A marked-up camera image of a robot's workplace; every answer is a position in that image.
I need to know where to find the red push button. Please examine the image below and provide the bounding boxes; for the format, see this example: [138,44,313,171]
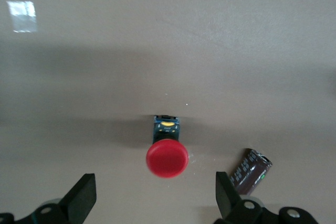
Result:
[145,115,189,179]

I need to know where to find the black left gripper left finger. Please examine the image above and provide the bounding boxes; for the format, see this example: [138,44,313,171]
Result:
[30,173,97,224]

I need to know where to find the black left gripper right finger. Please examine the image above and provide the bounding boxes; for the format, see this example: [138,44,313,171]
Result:
[214,171,265,224]

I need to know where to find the dark brown capacitor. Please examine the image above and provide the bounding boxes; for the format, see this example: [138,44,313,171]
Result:
[228,148,273,196]

